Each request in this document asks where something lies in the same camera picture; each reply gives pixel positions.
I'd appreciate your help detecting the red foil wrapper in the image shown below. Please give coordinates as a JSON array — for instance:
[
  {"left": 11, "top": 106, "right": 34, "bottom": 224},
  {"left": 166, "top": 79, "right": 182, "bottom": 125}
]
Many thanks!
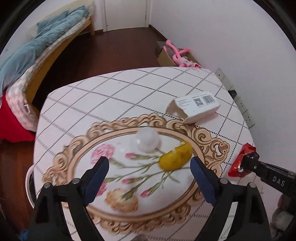
[{"left": 228, "top": 143, "right": 256, "bottom": 178}]

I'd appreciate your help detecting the white barcode cardboard box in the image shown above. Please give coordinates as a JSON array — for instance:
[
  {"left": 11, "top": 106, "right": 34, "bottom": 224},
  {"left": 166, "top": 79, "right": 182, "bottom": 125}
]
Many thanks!
[{"left": 166, "top": 91, "right": 221, "bottom": 124}]

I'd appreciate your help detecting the white round trash bin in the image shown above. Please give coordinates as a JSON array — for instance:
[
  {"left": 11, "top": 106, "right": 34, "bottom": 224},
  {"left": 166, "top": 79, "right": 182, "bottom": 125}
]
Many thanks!
[{"left": 25, "top": 165, "right": 35, "bottom": 208}]

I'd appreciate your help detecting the clear plastic dome lid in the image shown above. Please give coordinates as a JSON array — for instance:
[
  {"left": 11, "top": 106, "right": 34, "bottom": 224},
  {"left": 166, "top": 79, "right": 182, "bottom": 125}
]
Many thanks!
[{"left": 135, "top": 127, "right": 161, "bottom": 153}]

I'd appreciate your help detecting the black power adapter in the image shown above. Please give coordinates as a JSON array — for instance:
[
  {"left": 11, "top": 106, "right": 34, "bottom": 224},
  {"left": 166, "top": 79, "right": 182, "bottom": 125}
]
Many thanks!
[{"left": 228, "top": 89, "right": 237, "bottom": 99}]

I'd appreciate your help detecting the white checkered tablecloth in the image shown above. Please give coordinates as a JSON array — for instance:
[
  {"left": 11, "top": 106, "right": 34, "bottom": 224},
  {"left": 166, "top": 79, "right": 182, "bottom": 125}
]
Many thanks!
[{"left": 34, "top": 67, "right": 253, "bottom": 240}]

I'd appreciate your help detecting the red blanket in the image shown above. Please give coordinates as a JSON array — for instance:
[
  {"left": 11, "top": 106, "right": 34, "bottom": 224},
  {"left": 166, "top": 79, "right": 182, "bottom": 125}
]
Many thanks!
[{"left": 0, "top": 92, "right": 35, "bottom": 143}]

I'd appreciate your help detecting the pink panther plush toy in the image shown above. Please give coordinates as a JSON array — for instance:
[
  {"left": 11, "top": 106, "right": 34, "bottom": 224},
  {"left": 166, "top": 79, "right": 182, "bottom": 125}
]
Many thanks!
[{"left": 163, "top": 40, "right": 203, "bottom": 68}]

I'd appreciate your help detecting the brown cardboard box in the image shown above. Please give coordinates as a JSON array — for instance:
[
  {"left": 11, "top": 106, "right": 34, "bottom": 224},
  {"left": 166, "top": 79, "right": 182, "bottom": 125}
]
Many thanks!
[{"left": 157, "top": 47, "right": 199, "bottom": 67}]

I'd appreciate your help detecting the light blue duvet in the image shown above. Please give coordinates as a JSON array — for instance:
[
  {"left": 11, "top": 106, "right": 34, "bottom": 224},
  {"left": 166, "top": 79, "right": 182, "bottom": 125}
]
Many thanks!
[{"left": 1, "top": 6, "right": 89, "bottom": 95}]

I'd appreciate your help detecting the white room door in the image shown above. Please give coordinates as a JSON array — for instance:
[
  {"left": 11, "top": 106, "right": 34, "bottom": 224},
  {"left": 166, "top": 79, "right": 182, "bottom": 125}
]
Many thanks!
[{"left": 100, "top": 0, "right": 152, "bottom": 32}]

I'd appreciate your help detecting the white wall socket strip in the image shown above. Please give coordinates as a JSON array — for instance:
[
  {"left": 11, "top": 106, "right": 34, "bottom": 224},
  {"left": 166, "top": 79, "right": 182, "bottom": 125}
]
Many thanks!
[{"left": 215, "top": 68, "right": 255, "bottom": 128}]

